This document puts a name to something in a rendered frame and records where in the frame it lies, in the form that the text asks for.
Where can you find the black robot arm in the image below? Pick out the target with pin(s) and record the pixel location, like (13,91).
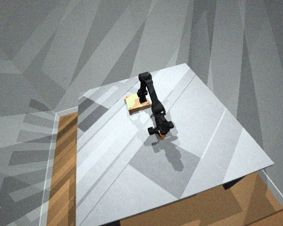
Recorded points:
(156,106)

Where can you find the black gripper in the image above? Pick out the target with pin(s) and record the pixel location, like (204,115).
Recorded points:
(152,130)

